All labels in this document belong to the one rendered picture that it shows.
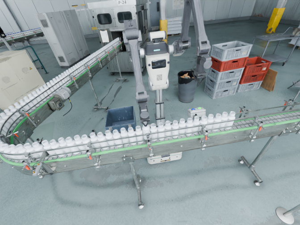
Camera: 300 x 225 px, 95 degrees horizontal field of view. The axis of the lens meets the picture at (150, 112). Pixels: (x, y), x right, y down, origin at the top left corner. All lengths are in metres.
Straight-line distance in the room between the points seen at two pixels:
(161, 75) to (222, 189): 1.60
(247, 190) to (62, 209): 2.30
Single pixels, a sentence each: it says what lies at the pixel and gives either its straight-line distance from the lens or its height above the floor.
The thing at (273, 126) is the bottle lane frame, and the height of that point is 0.97.
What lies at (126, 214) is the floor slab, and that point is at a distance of 2.03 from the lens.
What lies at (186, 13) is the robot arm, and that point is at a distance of 1.31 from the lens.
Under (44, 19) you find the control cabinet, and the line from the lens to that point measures 6.70.
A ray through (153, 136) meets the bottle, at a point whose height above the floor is 1.06.
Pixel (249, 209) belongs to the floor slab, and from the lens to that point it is 2.21.
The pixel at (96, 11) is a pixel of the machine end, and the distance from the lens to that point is 4.77.
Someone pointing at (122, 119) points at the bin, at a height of 0.77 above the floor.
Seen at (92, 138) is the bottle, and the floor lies 1.13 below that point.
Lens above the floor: 1.92
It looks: 39 degrees down
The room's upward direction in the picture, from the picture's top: 6 degrees counter-clockwise
